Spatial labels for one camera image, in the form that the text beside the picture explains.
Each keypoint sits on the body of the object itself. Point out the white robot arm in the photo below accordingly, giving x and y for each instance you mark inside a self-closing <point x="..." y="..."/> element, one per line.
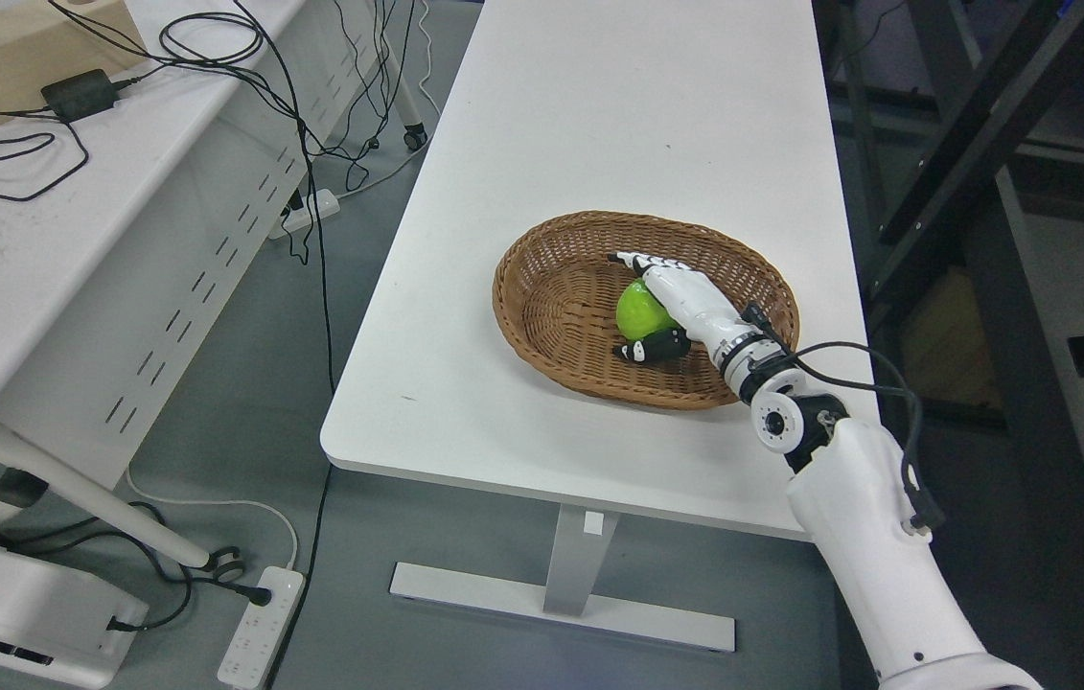
<point x="847" y="492"/>

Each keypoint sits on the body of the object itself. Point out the cardboard box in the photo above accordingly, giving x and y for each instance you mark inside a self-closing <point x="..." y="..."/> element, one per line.
<point x="44" y="42"/>

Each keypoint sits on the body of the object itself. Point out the green apple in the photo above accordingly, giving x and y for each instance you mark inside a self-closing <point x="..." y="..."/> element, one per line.
<point x="638" y="313"/>

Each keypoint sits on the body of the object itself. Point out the black metal shelf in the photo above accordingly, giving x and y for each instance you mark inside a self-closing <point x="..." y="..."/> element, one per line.
<point x="962" y="128"/>

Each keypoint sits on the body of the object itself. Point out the white standing desk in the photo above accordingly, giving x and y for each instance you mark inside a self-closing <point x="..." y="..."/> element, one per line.
<point x="569" y="119"/>

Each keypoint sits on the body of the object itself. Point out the white perforated side desk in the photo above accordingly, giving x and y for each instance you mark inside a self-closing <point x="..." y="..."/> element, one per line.
<point x="119" y="247"/>

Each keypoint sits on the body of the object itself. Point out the white power strip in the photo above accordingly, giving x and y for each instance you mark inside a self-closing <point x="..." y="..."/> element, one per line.
<point x="302" y="213"/>
<point x="261" y="631"/>

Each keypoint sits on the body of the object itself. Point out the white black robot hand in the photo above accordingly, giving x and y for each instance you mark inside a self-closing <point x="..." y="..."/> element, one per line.
<point x="689" y="297"/>

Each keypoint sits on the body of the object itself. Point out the white box appliance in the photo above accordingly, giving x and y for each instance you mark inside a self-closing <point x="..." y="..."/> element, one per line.
<point x="54" y="622"/>

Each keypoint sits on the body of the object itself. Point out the brown wicker basket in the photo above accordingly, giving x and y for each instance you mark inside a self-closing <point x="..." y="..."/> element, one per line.
<point x="554" y="295"/>

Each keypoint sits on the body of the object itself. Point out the black power adapter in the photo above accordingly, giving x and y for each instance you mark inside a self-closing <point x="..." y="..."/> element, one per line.
<point x="80" y="96"/>

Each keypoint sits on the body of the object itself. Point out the white power strip near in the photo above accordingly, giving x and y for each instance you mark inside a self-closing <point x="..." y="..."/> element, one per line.
<point x="261" y="631"/>

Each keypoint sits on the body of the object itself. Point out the white power strip far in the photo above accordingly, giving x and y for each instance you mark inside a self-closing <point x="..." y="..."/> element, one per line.
<point x="302" y="213"/>

